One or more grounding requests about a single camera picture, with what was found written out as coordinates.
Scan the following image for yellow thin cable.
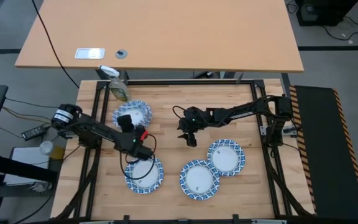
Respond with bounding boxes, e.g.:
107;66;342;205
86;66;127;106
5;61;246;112
1;106;54;124

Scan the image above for long black power cable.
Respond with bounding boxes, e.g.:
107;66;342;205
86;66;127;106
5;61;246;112
30;0;81;90

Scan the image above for blue patterned white paper bowl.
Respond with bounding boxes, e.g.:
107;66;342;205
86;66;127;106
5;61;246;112
124;156;165;195
112;100;153;129
206;138;246;177
179;159;221;201

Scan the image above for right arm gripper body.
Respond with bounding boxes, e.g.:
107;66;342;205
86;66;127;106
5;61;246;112
180;121;202;138

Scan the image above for black aluminium rig frame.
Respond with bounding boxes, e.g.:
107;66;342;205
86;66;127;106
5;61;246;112
54;78;315;224

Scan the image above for black mat yellow striped edges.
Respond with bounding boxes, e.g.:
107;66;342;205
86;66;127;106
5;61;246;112
288;85;358;220

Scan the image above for clear plastic cup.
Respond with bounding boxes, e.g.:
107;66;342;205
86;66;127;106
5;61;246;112
39;140;55;156

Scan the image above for black floor cable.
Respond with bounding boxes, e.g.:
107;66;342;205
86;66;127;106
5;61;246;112
321;16;358;42

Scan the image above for white flat board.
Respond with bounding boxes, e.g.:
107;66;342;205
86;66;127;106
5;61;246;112
4;146;57;187

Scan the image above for black equipment box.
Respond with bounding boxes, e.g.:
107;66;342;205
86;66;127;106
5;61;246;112
295;0;358;27

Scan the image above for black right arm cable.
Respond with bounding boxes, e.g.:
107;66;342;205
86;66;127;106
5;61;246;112
172;105;188;131

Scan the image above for white rectangular desk plate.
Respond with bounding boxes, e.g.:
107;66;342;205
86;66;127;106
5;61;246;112
74;47;106;60

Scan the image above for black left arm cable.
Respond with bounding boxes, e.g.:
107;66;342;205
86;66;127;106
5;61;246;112
119;133;157;181

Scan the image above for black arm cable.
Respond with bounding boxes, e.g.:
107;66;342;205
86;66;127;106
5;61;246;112
119;133;157;181
172;105;188;131

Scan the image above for clear spray bottle green label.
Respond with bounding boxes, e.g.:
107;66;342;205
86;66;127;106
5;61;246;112
99;65;130;103

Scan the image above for black thin cable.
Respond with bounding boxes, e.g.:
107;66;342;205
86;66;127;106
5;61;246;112
4;97;60;110

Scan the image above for black power adapter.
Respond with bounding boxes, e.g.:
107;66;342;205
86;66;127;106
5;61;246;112
21;124;51;141

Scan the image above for light wooden desk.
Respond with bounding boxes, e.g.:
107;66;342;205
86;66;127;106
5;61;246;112
14;0;305;81

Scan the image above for grey round desk grommet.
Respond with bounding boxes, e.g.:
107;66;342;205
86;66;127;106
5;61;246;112
114;49;129;60

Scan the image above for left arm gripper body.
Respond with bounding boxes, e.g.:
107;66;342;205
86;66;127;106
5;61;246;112
116;114;141;139

